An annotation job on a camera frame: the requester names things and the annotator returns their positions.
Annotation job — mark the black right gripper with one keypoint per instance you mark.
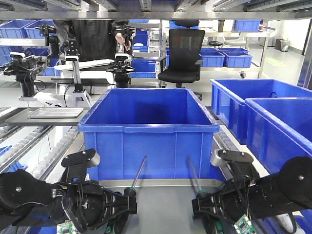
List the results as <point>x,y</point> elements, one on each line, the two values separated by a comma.
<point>229,203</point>

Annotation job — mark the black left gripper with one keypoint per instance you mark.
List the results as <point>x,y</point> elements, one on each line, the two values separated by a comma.
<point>86,203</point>

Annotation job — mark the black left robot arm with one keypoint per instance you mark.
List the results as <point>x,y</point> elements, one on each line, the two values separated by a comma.
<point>27,201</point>

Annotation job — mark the background robot arm station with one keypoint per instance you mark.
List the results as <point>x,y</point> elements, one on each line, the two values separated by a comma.
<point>26,68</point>

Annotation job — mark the metal tray on shelf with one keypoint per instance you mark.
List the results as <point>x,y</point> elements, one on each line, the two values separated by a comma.
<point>55,113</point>

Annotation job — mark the blue bin right front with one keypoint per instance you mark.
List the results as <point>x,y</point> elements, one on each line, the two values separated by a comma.
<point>281,133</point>

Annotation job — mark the blue bin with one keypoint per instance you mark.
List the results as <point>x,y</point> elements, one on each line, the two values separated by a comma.
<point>281,133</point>
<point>167,132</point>
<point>234,99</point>

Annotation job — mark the blue bin front centre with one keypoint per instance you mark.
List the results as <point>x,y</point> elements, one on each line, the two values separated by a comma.
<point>167,132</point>

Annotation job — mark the blue bin right rear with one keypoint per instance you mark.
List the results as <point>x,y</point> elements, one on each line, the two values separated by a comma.
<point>234,99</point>

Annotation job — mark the black office chair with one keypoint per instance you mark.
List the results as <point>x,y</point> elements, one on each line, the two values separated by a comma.
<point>184,46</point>

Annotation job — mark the person in black jacket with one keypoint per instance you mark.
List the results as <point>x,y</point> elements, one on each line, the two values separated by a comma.
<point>97,39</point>

